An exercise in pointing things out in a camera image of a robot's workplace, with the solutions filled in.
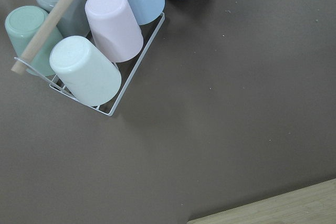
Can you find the pink plastic cup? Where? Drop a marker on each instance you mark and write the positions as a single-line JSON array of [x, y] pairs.
[[114, 28]]

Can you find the white plastic cup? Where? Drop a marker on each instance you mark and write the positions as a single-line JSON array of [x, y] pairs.
[[87, 73]]

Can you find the grey plastic cup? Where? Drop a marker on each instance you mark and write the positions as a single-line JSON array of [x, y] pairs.
[[74, 20]]

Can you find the green plastic cup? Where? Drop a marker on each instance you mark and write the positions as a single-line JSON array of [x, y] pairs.
[[21, 25]]

